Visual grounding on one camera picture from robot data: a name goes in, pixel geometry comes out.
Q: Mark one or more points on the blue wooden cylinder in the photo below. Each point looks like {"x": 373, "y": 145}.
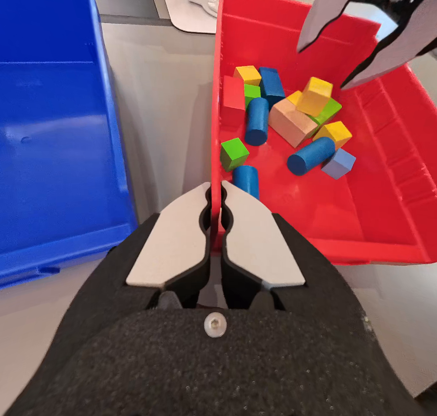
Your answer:
{"x": 311, "y": 156}
{"x": 257, "y": 122}
{"x": 246, "y": 181}

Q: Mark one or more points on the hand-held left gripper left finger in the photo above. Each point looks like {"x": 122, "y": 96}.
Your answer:
{"x": 167, "y": 245}

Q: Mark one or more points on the red plastic bin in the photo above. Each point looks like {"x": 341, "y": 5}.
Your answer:
{"x": 382, "y": 197}

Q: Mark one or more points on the blue plastic bin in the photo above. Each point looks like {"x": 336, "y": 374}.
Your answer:
{"x": 54, "y": 129}

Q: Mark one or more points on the natural wooden block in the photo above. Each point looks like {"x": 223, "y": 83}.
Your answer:
{"x": 292, "y": 123}

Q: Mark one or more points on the small green wooden block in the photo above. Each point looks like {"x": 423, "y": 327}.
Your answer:
{"x": 252, "y": 93}

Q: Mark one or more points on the red wooden block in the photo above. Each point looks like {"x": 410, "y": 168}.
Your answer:
{"x": 233, "y": 101}

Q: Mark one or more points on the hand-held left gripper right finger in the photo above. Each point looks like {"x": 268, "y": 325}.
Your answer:
{"x": 263, "y": 245}

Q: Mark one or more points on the yellow wooden cube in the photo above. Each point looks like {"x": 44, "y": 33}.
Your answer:
{"x": 333, "y": 134}

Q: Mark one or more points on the light blue wooden cube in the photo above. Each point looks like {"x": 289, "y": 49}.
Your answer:
{"x": 339, "y": 163}

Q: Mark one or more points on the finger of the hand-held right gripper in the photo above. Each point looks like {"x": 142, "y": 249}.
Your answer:
{"x": 410, "y": 40}
{"x": 331, "y": 2}

